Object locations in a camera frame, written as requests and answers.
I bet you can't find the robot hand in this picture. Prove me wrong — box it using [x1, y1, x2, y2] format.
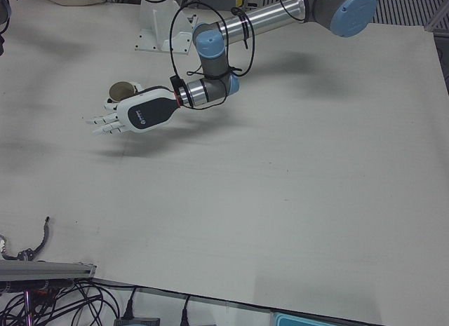
[85, 81, 184, 137]

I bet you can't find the white paper cup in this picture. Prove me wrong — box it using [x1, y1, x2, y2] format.
[107, 81, 138, 102]

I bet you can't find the black finned control box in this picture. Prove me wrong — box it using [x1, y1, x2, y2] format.
[114, 315, 161, 326]

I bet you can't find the light blue plastic bin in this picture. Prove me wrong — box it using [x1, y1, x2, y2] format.
[272, 311, 357, 326]

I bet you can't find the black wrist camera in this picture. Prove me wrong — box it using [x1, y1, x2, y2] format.
[169, 74, 187, 95]

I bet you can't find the white pedestal mount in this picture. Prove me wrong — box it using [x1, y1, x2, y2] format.
[135, 0, 197, 57]

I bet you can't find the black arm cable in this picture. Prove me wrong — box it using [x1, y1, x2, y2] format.
[169, 0, 307, 111]
[0, 0, 12, 57]

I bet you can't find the black desk cable bundle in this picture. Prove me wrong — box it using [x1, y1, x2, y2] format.
[0, 279, 122, 326]

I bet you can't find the aluminium profile post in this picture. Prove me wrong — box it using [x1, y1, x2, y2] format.
[0, 261, 98, 282]

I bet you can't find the black power cable plug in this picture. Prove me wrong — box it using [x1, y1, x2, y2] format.
[180, 294, 193, 326]
[123, 286, 138, 319]

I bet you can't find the aluminium frame rail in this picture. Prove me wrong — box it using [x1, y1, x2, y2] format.
[424, 8, 449, 34]

